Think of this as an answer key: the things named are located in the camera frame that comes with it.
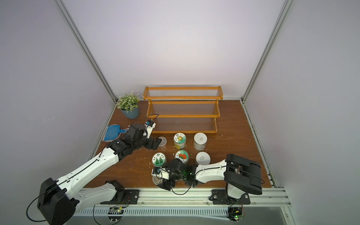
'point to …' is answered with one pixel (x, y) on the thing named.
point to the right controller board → (235, 213)
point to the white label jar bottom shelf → (203, 158)
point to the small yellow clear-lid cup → (157, 180)
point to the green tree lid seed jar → (159, 159)
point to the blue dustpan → (113, 132)
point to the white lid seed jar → (199, 141)
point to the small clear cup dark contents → (163, 142)
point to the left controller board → (115, 213)
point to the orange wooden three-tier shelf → (183, 109)
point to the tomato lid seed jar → (182, 155)
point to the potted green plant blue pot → (128, 103)
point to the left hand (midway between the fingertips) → (156, 136)
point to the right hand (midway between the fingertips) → (158, 174)
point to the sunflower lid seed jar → (180, 141)
